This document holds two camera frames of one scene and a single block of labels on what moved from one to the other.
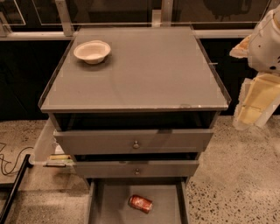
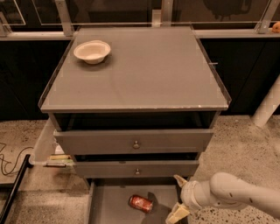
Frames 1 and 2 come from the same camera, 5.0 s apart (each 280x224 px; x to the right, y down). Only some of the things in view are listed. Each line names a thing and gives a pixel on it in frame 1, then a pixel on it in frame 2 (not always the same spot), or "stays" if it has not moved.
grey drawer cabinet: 136,108 stays
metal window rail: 200,33 stays
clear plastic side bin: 49,154 stays
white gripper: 264,49 → 186,193
